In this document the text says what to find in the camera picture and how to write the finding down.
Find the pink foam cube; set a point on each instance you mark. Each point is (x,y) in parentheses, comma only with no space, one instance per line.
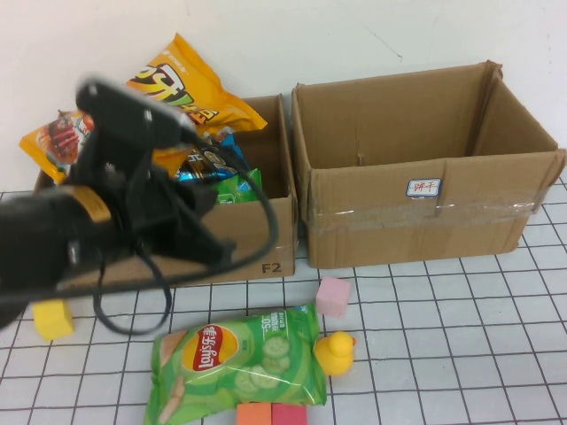
(332,296)

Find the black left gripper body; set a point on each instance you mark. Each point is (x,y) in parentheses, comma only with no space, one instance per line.
(133,199)

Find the cardboard box with F2 print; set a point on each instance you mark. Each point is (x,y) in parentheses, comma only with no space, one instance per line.
(248,234)

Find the orange foam block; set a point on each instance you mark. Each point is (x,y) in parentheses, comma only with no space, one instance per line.
(253,414)

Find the green Lay's cucumber chips bag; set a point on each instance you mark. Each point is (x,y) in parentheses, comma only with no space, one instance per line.
(266,367)

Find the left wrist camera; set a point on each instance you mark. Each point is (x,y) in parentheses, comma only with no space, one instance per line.
(128,119)

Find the yellow rubber duck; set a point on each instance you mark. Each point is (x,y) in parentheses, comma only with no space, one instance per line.
(334,354)

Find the taped cardboard box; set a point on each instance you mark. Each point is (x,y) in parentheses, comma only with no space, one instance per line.
(376,212)

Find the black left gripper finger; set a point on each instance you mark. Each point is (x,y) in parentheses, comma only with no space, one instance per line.
(208,243)
(199,201)

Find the red foam block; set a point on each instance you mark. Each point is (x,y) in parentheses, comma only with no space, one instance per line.
(290,415)

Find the yellow fries snack bag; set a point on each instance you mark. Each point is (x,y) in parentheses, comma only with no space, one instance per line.
(195,88)

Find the plain green snack bag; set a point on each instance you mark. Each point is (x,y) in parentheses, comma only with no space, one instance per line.
(239,188)

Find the yellow foam cube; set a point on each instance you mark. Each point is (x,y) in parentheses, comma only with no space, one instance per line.
(53,321)

